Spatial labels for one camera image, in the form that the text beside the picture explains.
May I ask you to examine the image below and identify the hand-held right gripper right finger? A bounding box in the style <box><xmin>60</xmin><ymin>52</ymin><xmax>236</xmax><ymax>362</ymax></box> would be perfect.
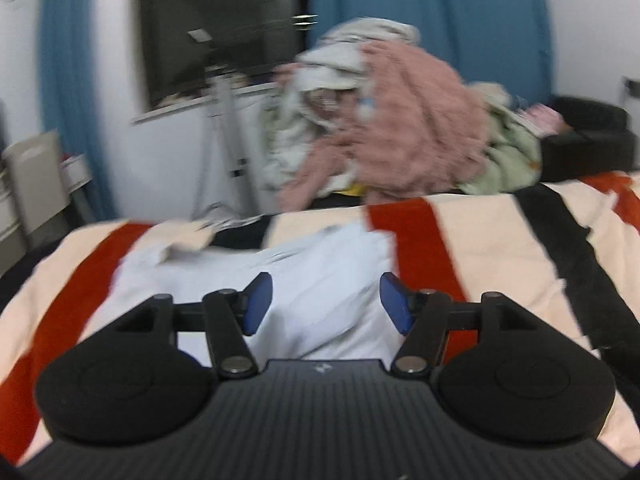
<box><xmin>379</xmin><ymin>272</ymin><xmax>532</xmax><ymax>379</ymax></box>

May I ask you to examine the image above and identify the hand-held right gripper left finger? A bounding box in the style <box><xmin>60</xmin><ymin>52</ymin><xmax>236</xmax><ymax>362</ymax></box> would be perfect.
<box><xmin>114</xmin><ymin>272</ymin><xmax>274</xmax><ymax>379</ymax></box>

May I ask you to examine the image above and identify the white shirt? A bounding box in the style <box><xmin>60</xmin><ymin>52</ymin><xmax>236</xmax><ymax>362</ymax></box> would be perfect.
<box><xmin>105</xmin><ymin>222</ymin><xmax>403</xmax><ymax>368</ymax></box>

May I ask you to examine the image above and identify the striped red cream black blanket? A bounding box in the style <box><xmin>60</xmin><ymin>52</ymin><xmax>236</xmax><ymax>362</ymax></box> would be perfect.
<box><xmin>0</xmin><ymin>170</ymin><xmax>640</xmax><ymax>467</ymax></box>

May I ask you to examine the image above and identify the metal stand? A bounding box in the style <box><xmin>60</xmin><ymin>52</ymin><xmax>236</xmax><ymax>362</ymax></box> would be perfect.
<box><xmin>192</xmin><ymin>75</ymin><xmax>271</xmax><ymax>223</ymax></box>

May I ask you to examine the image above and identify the pink fuzzy garment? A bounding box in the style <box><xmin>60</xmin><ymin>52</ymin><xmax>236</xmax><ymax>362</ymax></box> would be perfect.
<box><xmin>277</xmin><ymin>40</ymin><xmax>490</xmax><ymax>211</ymax></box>

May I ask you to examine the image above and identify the light green garment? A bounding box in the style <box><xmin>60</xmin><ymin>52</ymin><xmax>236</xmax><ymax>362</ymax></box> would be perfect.
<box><xmin>457</xmin><ymin>102</ymin><xmax>545</xmax><ymax>197</ymax></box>

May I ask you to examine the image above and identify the small pink striped garment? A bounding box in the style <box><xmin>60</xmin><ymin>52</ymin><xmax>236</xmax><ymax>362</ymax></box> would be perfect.
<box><xmin>517</xmin><ymin>102</ymin><xmax>568</xmax><ymax>137</ymax></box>

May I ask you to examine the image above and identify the white grey patterned garment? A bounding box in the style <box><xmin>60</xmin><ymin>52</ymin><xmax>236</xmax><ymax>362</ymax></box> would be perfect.
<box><xmin>260</xmin><ymin>16</ymin><xmax>422</xmax><ymax>186</ymax></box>

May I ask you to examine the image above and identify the black armchair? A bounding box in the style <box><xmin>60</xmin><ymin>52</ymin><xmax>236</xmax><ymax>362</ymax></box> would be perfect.
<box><xmin>537</xmin><ymin>94</ymin><xmax>637</xmax><ymax>184</ymax></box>

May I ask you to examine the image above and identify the dark window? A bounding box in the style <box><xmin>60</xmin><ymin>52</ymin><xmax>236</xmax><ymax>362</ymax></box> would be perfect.
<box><xmin>131</xmin><ymin>0</ymin><xmax>318</xmax><ymax>123</ymax></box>

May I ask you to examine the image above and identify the blue curtain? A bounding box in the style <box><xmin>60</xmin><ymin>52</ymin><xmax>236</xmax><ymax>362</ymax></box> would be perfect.
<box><xmin>309</xmin><ymin>0</ymin><xmax>555</xmax><ymax>108</ymax></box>
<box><xmin>39</xmin><ymin>0</ymin><xmax>118</xmax><ymax>223</ymax></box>

